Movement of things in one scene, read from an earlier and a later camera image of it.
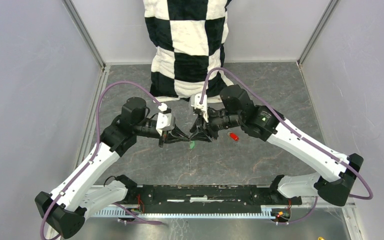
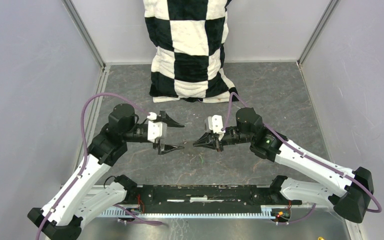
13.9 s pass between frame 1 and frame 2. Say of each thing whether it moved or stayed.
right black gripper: moved
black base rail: stayed
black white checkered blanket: stayed
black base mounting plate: stayed
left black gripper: moved
